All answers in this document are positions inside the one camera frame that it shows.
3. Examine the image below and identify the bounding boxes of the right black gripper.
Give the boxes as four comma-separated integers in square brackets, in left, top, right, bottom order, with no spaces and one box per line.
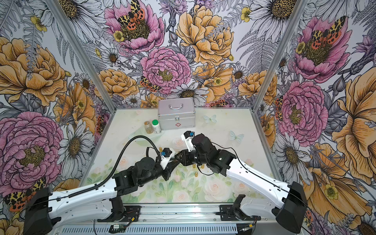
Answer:
[175,150,209,166]

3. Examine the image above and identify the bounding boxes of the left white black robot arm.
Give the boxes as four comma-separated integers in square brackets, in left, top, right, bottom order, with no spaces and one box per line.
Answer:
[23,157,179,235]

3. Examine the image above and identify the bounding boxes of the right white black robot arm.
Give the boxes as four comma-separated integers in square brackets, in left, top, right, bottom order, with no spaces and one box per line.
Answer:
[175,131,308,234]

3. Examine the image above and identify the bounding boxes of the white bottle green cap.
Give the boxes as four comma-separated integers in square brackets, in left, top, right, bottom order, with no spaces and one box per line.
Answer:
[152,119,162,134]

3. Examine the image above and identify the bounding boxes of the clear jar brown contents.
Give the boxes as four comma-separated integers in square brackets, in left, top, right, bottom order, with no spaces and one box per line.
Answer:
[144,121,154,134]

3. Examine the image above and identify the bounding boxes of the silver aluminium first aid case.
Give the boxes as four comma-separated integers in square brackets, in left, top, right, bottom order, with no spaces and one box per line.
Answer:
[158,98,196,131]

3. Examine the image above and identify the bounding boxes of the small green circuit board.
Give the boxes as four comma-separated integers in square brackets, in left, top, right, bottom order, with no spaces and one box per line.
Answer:
[108,224,127,234]

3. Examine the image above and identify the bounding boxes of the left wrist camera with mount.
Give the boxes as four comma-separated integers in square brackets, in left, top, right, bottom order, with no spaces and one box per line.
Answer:
[160,148,175,169]

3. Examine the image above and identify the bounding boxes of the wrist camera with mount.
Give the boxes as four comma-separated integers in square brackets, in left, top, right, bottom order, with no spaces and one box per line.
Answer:
[181,131,195,152]
[160,148,175,169]

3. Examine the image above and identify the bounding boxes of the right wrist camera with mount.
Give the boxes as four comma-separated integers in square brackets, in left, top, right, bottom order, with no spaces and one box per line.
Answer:
[181,131,195,152]

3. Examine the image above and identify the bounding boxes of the left black corrugated cable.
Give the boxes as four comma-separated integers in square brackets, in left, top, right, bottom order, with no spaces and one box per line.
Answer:
[67,135,161,197]

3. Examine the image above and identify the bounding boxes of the aluminium front rail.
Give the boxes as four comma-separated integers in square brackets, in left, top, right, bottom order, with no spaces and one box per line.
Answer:
[58,202,306,227]

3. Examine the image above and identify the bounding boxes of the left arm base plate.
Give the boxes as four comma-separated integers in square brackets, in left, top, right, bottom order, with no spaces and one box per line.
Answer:
[97,197,141,222]

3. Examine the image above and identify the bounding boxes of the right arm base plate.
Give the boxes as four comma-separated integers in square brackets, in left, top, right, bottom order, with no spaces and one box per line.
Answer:
[215,194,261,221]

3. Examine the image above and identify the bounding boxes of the left aluminium corner post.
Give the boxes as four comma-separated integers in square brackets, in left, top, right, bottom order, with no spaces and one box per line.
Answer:
[45,0,117,113]

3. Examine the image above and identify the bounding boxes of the aluminium corner post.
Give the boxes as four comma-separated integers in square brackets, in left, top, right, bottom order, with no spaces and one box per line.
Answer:
[45,0,117,113]
[252,0,310,112]

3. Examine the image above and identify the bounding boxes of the right aluminium corner post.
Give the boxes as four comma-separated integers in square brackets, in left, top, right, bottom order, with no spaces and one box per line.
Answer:
[252,0,310,112]

